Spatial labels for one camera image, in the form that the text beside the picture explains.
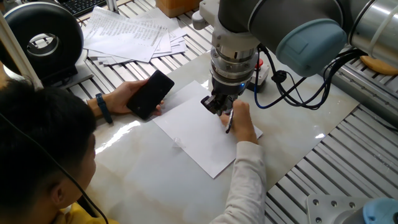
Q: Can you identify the black gripper cable bundle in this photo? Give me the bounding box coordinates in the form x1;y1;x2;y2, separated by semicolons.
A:
253;43;368;111

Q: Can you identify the clear adhesive tape piece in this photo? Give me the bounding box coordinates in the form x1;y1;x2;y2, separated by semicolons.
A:
171;136;186;149

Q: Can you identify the marble pattern board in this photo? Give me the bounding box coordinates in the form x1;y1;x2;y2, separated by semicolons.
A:
82;51;360;224

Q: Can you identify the blue wristwatch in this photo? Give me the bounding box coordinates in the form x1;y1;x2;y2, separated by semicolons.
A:
95;92;114;124

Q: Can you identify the thin black cable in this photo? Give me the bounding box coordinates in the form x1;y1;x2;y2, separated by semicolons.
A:
0;111;109;224

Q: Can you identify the grey metal base plate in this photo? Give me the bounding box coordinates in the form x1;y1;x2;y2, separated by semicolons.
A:
43;48;95;96

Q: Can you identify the aluminium frame post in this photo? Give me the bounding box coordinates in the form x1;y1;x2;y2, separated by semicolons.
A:
105;0;119;13
0;12;44;91

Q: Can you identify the round wooden stand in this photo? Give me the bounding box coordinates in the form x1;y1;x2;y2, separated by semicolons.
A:
360;55;398;76

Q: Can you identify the person left hand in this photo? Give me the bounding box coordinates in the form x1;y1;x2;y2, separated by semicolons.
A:
105;79;165;116

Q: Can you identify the smartphone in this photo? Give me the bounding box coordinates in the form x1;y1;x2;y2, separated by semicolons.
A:
126;69;175;121

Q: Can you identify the small blue white pen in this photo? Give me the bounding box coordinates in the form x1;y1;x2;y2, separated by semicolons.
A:
224;108;235;134

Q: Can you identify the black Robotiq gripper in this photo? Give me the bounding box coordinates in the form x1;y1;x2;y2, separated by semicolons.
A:
200;75;251;117

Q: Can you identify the black computer keyboard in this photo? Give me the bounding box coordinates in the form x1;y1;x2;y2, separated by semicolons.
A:
57;0;108;18

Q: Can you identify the black round ring device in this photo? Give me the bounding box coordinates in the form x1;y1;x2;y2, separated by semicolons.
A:
0;1;85;85

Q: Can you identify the person right hand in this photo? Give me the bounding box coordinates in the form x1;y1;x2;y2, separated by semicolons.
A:
220;99;259;145

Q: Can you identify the red emergency stop button box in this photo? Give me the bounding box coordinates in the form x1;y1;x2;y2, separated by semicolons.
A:
247;58;271;93

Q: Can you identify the printed white paper sheet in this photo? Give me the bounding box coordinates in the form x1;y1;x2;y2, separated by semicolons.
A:
83;6;169;63
88;37;189;66
136;7;189;43

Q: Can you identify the wooden box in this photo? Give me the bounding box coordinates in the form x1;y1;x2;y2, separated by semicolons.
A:
155;0;203;19

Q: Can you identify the silver robot mounting plate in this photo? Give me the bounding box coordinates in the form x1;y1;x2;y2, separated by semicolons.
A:
306;194;374;224

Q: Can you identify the white sleeved right forearm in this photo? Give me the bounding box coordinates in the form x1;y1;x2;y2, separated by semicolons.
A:
211;140;267;224

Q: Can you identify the person torso yellow vest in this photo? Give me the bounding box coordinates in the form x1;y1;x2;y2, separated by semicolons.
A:
51;202;121;224

